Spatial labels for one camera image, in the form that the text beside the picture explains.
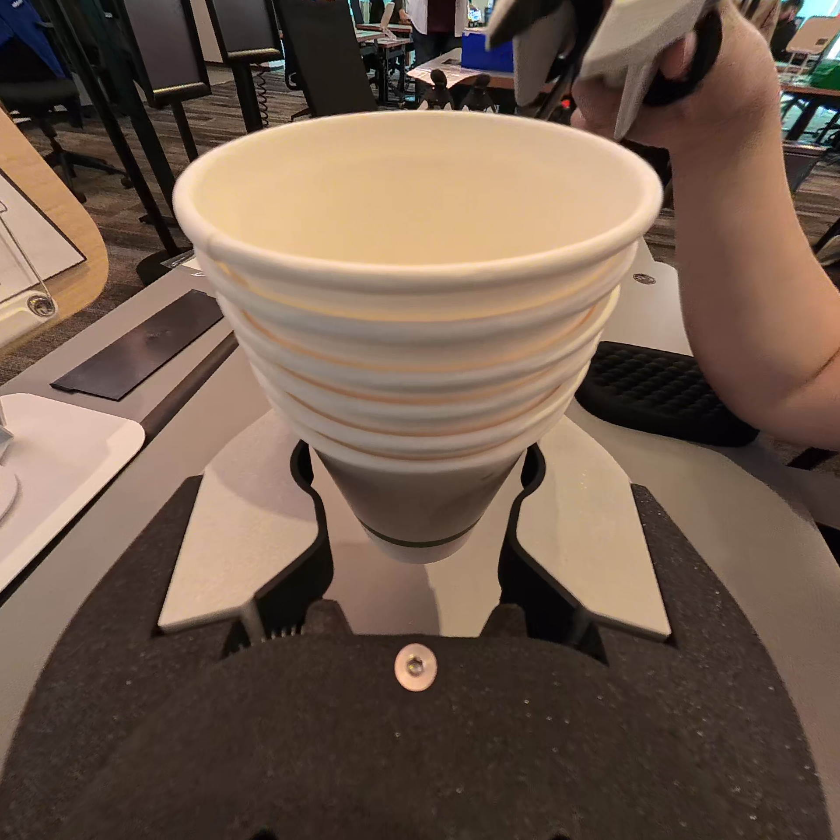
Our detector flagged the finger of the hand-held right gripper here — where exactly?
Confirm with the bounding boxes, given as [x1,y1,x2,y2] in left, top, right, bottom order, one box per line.
[486,0,567,50]
[512,10,578,107]

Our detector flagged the person's right hand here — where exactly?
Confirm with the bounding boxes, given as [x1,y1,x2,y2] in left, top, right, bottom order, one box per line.
[570,10,783,157]

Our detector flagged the white stand base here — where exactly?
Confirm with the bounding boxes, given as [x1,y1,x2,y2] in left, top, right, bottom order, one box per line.
[0,392,146,592]

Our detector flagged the black office chair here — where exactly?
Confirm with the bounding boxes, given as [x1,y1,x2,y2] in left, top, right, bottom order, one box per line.
[0,77,130,201]
[276,0,379,119]

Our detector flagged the black wrist rest pad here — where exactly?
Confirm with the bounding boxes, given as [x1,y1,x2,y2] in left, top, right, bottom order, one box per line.
[576,341,761,448]

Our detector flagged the blue plastic bin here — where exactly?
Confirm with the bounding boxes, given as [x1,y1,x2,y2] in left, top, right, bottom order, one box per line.
[461,29,517,73]

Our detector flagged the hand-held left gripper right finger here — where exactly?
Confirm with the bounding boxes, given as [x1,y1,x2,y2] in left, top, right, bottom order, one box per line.
[500,420,673,644]

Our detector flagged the wooden instruction board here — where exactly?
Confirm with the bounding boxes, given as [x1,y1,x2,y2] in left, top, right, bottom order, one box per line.
[0,108,110,355]

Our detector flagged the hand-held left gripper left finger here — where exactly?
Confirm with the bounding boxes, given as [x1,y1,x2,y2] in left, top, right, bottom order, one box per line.
[157,413,334,636]

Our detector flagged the black framed sign easel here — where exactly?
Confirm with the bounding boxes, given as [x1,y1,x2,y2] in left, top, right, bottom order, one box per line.
[121,0,212,161]
[206,0,283,133]

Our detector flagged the blue jacket white stripes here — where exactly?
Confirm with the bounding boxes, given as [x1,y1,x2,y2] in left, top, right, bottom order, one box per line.
[0,0,68,81]

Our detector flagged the person's right forearm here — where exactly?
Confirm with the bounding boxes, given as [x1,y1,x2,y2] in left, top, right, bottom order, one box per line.
[668,118,840,454]

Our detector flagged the black flat plate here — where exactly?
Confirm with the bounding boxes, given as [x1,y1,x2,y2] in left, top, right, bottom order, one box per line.
[50,290,225,401]

